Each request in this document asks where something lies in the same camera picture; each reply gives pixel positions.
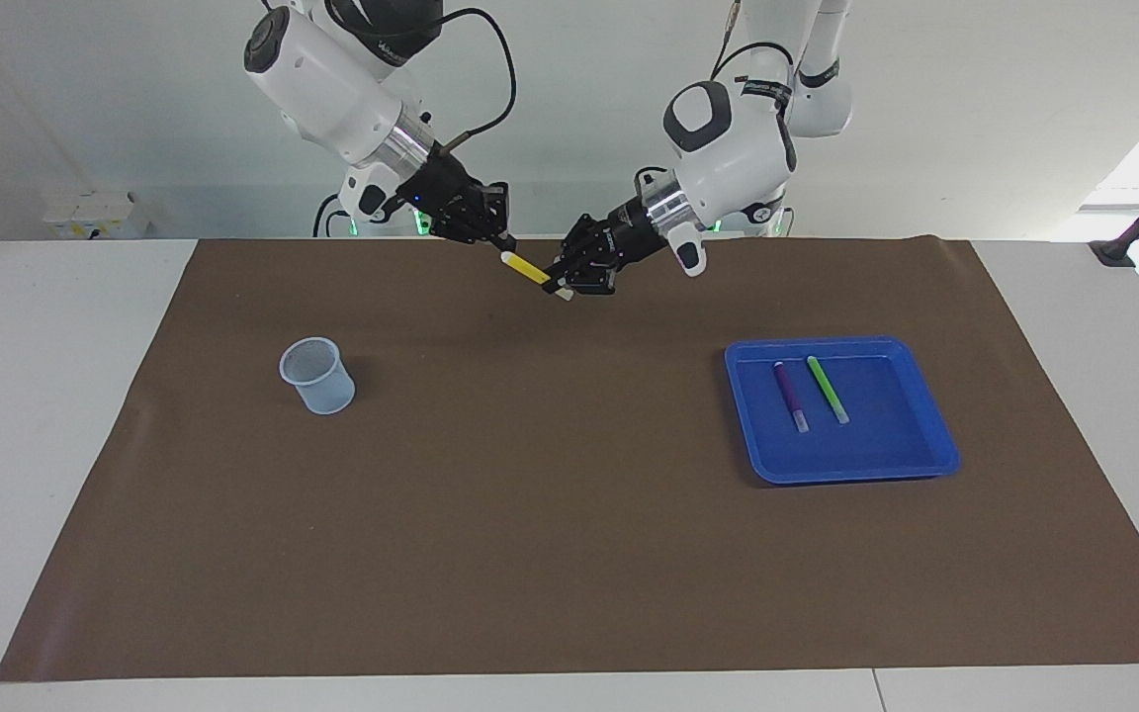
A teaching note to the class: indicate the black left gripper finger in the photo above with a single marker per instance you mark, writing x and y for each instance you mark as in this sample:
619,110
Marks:
589,277
584,237

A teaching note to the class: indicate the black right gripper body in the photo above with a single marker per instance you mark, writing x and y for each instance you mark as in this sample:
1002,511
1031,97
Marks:
441,198

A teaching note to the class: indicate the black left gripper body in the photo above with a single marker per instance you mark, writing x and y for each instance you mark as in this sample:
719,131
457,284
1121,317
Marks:
634,235

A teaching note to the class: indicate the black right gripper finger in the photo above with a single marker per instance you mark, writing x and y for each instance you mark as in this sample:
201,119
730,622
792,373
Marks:
492,235
495,201

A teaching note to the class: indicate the yellow marker pen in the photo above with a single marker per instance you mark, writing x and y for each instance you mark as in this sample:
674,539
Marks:
528,267

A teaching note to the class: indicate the purple marker pen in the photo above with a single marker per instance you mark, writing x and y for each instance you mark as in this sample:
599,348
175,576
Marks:
789,391

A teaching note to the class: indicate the green marker pen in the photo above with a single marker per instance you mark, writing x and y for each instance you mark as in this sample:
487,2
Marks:
827,389

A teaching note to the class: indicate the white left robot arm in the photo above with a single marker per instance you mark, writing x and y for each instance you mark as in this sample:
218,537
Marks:
738,158

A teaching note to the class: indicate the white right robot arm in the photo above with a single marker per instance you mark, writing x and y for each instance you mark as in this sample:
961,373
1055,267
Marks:
322,79

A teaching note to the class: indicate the brown table mat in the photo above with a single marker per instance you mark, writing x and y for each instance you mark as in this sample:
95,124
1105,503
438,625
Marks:
569,494

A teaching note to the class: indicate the translucent plastic cup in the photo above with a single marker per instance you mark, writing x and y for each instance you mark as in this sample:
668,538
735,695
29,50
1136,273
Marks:
327,391

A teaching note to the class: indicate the blue plastic tray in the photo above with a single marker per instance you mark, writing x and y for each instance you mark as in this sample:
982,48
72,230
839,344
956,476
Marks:
856,450

